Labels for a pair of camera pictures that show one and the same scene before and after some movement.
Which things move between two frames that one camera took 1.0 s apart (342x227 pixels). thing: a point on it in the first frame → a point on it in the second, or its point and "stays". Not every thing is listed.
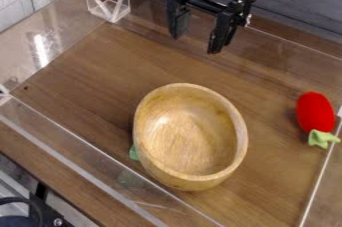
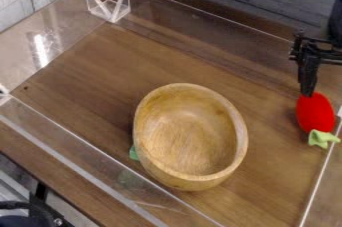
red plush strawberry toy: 316,117 stays
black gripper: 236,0 → 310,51
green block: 133,153 stays
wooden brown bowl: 190,135 stays
